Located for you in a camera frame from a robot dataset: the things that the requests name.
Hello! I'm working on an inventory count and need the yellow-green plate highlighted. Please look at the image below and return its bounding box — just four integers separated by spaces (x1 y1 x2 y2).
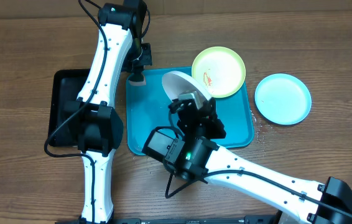
192 47 246 98

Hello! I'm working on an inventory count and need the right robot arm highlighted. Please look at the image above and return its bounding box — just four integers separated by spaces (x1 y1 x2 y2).
142 90 352 223

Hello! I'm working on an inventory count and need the black rectangular tray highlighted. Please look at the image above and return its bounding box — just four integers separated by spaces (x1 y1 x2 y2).
48 68 90 147

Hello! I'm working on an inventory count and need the white plate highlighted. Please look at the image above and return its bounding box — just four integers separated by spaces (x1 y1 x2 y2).
162 71 212 103

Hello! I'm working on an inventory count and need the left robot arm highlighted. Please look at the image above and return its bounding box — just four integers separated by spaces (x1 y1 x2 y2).
63 0 152 223

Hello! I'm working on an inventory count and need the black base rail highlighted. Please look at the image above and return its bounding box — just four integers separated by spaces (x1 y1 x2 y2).
54 214 282 224

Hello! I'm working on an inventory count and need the light blue plate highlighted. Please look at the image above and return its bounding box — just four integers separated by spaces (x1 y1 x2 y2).
254 73 312 126

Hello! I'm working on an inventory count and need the green and pink sponge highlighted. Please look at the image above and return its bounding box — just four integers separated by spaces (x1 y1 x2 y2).
129 73 146 86

